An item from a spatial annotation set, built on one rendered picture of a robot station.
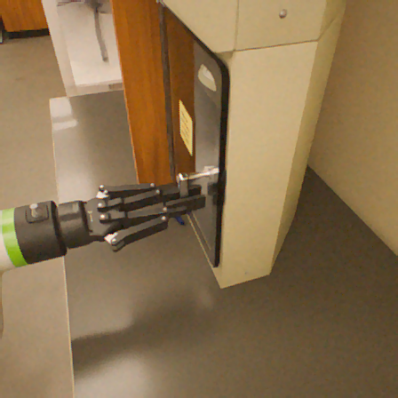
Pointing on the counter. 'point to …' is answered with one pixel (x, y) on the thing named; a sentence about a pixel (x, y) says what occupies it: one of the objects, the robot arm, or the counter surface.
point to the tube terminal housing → (271, 124)
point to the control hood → (209, 20)
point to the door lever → (190, 180)
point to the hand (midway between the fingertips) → (184, 199)
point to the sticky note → (186, 127)
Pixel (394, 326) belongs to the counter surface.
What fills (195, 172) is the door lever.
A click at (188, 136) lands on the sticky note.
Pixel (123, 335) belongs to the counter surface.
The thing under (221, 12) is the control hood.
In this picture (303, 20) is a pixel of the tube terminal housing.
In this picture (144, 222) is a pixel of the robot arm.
